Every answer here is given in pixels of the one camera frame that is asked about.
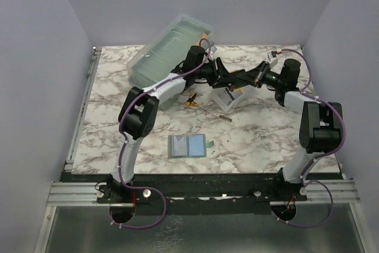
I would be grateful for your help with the small metal clip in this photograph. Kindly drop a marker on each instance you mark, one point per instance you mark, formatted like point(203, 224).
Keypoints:
point(225, 118)

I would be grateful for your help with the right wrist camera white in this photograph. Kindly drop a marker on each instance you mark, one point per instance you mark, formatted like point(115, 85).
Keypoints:
point(272, 58)

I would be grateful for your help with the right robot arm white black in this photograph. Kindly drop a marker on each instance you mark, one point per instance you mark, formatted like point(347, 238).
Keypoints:
point(321, 127)

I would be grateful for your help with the white card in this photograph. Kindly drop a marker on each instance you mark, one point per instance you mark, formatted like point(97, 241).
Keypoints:
point(179, 144)

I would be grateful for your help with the white card tray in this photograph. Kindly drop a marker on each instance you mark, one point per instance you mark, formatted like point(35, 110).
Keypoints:
point(218, 96)

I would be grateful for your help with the black VIP card in tray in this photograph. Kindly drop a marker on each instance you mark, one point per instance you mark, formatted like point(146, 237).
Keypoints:
point(231, 96)

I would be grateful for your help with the black front mounting rail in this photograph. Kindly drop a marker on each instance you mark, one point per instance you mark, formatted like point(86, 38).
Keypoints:
point(199, 194)

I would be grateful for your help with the clear plastic storage box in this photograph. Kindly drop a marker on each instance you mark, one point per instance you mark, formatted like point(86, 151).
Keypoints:
point(166, 50)

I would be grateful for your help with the green leather card holder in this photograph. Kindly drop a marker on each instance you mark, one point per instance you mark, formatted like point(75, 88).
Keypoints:
point(197, 146)

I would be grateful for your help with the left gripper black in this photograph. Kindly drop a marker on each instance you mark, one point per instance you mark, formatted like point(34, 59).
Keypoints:
point(221, 73)

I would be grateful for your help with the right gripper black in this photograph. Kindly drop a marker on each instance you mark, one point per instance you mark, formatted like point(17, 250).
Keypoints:
point(256, 77)

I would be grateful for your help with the yellow black small screwdriver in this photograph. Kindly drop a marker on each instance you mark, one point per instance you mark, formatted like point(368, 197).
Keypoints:
point(191, 100)

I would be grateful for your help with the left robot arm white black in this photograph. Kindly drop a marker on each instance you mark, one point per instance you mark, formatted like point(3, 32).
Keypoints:
point(138, 114)

